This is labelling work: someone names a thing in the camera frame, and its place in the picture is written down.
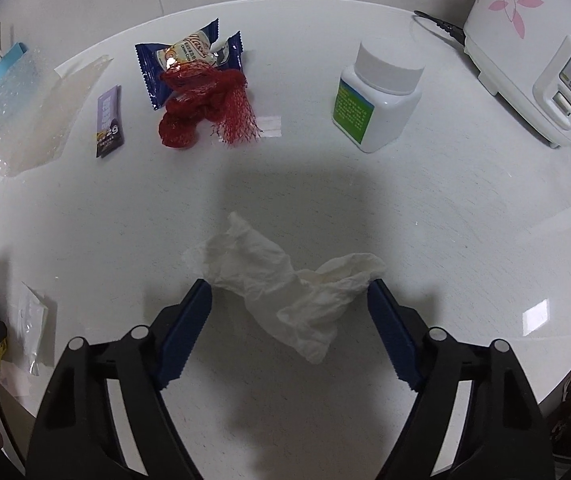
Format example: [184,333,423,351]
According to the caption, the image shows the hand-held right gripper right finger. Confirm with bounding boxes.
[367,279,556,480]

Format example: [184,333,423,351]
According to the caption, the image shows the purple candy bar wrapper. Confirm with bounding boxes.
[96,85,130,159]

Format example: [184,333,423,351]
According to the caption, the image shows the white pill bottle green label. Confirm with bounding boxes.
[332,41,426,154]

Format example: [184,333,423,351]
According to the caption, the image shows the white tissue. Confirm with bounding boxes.
[183,211,387,365]

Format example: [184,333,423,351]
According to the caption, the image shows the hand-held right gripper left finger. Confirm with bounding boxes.
[26,278,214,480]

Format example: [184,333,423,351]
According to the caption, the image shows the blue snack wrapper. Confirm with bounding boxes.
[134,19,245,111]

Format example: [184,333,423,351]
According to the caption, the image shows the small clear plastic wrapper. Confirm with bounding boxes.
[18,282,50,377]

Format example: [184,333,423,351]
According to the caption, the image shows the black power cord plug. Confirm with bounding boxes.
[414,10,469,46]

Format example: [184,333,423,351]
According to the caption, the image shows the clear bubble wrap sheet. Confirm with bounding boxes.
[0,49,115,177]

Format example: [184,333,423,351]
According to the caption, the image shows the light blue card box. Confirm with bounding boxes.
[0,42,29,102]

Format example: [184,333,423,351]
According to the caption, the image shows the white rice cooker pink flowers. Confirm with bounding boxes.
[463,0,571,149]

